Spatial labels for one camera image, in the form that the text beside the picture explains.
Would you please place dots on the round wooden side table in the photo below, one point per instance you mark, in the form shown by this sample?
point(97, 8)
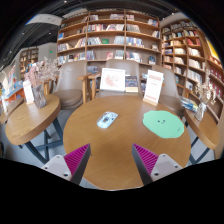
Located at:
point(30, 120)
point(203, 128)

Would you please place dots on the glass vase with pink flowers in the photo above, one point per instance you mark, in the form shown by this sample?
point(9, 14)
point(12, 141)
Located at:
point(39, 95)

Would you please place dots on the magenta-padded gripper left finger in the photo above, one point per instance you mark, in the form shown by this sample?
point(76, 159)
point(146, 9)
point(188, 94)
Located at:
point(75, 160)

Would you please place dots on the white hanging ceiling panel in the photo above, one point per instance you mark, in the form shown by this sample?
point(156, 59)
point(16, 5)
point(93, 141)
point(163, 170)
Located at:
point(45, 19)

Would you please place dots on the stack of magazines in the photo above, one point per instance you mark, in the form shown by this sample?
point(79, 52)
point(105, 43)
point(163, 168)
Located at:
point(189, 104)

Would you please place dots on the transparent computer mouse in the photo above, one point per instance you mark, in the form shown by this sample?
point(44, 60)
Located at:
point(106, 119)

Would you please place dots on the dark book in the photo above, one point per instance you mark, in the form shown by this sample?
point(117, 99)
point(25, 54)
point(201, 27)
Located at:
point(131, 83)

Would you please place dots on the wide wooden bookshelf unit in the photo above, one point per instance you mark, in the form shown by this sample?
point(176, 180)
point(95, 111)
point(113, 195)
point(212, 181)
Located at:
point(106, 36)

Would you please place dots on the green smiley mouse pad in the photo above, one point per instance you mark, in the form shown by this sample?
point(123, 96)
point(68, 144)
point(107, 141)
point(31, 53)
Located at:
point(163, 125)

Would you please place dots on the white red table sign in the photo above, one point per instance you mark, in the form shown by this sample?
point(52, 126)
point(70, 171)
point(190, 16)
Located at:
point(153, 85)

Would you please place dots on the glass vase with pale flowers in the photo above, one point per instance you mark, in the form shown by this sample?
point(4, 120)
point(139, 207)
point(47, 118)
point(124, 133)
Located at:
point(200, 111)

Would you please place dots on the small white card sign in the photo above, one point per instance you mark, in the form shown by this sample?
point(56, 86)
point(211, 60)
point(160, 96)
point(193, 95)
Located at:
point(28, 92)

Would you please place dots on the small distant bookshelf unit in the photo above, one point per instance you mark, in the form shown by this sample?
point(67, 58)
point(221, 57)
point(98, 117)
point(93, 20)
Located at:
point(28, 58)

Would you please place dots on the curved wooden bookshelf unit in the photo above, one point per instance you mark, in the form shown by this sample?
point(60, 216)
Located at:
point(190, 53)

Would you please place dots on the taupe wooden-armed armchair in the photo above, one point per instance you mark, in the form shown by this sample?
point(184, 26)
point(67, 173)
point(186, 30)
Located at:
point(170, 90)
point(126, 66)
point(68, 86)
point(50, 87)

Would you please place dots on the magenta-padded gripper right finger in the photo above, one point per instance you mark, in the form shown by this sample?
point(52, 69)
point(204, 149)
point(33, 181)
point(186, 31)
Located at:
point(148, 160)

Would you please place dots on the white framed picture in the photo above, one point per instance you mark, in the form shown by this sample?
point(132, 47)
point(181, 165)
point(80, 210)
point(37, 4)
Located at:
point(112, 80)

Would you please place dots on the light blue book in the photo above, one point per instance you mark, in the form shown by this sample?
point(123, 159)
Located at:
point(144, 76)

